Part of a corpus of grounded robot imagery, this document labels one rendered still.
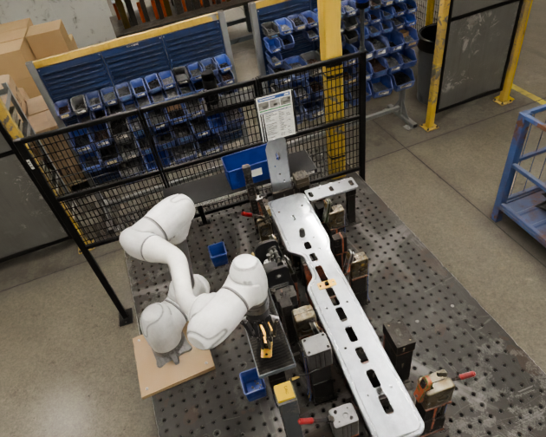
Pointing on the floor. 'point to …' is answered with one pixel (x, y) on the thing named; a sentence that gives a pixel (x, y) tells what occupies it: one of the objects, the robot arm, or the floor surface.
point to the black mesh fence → (199, 156)
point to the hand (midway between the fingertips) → (265, 340)
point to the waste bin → (427, 36)
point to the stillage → (540, 205)
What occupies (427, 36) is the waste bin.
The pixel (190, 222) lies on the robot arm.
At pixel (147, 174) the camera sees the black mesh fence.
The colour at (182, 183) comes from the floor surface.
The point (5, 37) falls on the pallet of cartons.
